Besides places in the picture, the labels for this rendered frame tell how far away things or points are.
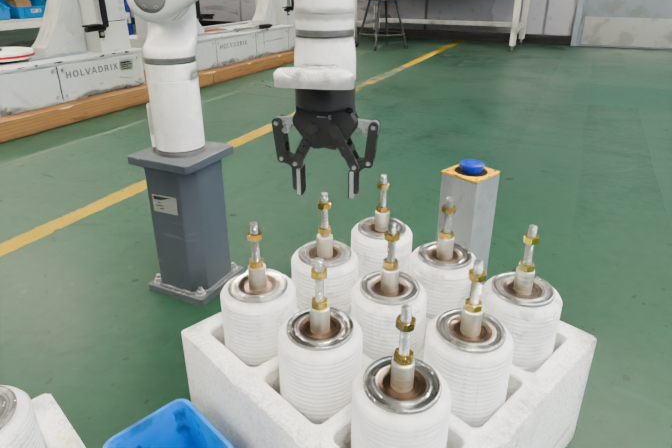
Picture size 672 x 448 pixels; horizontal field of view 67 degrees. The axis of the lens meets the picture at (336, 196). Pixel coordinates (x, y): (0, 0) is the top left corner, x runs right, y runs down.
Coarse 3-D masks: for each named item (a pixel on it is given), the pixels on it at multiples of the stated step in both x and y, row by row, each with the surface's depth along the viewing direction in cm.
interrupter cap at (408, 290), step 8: (376, 272) 68; (400, 272) 67; (368, 280) 66; (376, 280) 66; (400, 280) 66; (408, 280) 66; (360, 288) 64; (368, 288) 64; (376, 288) 65; (400, 288) 65; (408, 288) 64; (416, 288) 64; (368, 296) 62; (376, 296) 63; (384, 296) 62; (392, 296) 63; (400, 296) 62; (408, 296) 63; (416, 296) 63; (384, 304) 61; (392, 304) 61; (400, 304) 61
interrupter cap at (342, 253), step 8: (304, 248) 74; (312, 248) 74; (336, 248) 74; (344, 248) 74; (304, 256) 72; (312, 256) 72; (336, 256) 72; (344, 256) 72; (312, 264) 69; (328, 264) 69; (336, 264) 69
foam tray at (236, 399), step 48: (480, 288) 77; (192, 336) 67; (576, 336) 67; (192, 384) 70; (240, 384) 59; (528, 384) 59; (576, 384) 66; (240, 432) 62; (288, 432) 53; (336, 432) 53; (480, 432) 53; (528, 432) 57
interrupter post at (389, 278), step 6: (384, 270) 63; (390, 270) 63; (396, 270) 63; (384, 276) 63; (390, 276) 63; (396, 276) 63; (384, 282) 64; (390, 282) 63; (396, 282) 64; (384, 288) 64; (390, 288) 64; (396, 288) 64
